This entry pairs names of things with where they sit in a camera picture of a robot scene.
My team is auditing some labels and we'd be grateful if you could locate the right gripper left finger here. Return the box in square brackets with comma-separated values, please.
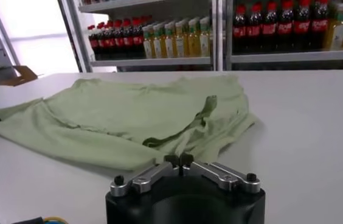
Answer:
[109, 154, 181, 198]

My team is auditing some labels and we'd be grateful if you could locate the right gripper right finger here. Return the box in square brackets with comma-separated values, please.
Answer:
[179, 153, 262, 195]

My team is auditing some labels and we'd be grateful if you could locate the green t-shirt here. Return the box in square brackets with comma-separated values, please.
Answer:
[0, 75, 257, 171]

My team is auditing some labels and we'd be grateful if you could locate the brown cardboard box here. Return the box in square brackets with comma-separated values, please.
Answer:
[0, 65, 38, 87]

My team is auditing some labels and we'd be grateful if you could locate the white metal shelf rack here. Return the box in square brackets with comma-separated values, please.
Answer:
[220, 0, 343, 71]
[57, 0, 221, 73]

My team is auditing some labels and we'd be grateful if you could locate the cola bottle red cap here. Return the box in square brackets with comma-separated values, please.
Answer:
[246, 2, 263, 53]
[104, 21, 116, 60]
[310, 0, 329, 51]
[131, 17, 145, 59]
[261, 1, 279, 52]
[232, 4, 248, 54]
[95, 23, 108, 60]
[277, 0, 294, 52]
[113, 19, 125, 59]
[122, 18, 134, 59]
[88, 24, 99, 60]
[293, 0, 311, 51]

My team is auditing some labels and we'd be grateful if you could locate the yellow tea bottle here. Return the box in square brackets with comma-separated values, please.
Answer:
[198, 16, 212, 58]
[152, 23, 165, 59]
[163, 21, 176, 58]
[174, 19, 189, 58]
[323, 2, 343, 51]
[187, 17, 201, 58]
[142, 24, 154, 59]

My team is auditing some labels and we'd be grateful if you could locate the yellow cable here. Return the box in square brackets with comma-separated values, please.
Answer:
[43, 215, 69, 224]

